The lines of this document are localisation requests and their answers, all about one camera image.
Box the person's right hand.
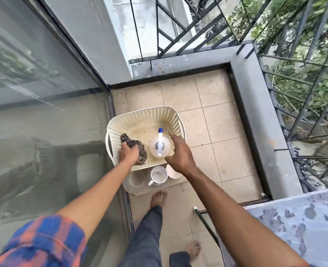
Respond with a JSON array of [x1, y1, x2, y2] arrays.
[[165, 132, 198, 177]]

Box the person's left hand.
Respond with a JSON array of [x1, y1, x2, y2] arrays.
[[118, 142, 140, 166]]

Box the dark patterned cleaning cloth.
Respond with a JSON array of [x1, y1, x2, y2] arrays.
[[120, 133, 148, 166]]

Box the person's left forearm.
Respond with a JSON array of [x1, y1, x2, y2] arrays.
[[57, 161, 139, 240]]

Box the person's right forearm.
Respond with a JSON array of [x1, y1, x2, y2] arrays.
[[181, 167, 310, 267]]

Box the white bowl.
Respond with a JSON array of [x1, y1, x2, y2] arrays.
[[165, 164, 183, 179]]

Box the clear spray bottle blue nozzle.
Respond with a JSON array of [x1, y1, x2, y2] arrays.
[[149, 128, 172, 158]]

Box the white mug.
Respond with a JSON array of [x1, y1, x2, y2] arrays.
[[147, 166, 169, 188]]

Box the beige flat tray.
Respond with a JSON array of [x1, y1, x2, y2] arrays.
[[128, 176, 188, 197]]

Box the cream perforated plastic basket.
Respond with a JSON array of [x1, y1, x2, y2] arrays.
[[105, 106, 186, 172]]

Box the clear plastic container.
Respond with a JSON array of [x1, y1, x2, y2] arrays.
[[122, 171, 146, 194]]

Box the person's left foot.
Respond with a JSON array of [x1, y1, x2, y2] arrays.
[[150, 191, 168, 210]]

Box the person's foot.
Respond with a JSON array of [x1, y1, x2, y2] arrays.
[[150, 191, 168, 210], [186, 241, 202, 261]]

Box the black pole with white tip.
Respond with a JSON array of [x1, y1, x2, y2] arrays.
[[193, 206, 221, 247]]

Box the dark grey trousers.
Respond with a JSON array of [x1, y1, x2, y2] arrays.
[[118, 205, 192, 267]]

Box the person's right foot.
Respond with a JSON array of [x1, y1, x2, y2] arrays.
[[186, 241, 202, 261]]

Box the glass sliding door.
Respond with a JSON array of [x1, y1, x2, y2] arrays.
[[0, 0, 134, 267]]

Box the blue orange plaid shirt sleeve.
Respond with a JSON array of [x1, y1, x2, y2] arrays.
[[0, 214, 88, 267]]

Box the black metal railing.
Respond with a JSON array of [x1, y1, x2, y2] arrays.
[[129, 0, 328, 193]]

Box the green vegetation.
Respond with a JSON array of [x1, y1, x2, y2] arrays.
[[225, 0, 328, 142]]

